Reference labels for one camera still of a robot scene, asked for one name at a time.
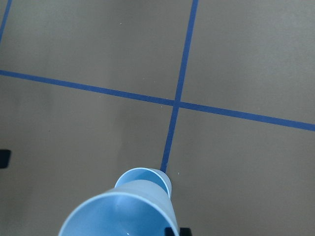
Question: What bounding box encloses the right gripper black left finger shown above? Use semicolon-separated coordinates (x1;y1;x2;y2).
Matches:
0;149;11;169

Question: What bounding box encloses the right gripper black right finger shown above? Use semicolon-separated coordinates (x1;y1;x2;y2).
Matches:
164;227;191;236

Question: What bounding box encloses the light blue cup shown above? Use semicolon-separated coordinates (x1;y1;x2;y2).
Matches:
115;167;172;198
59;180;179;236

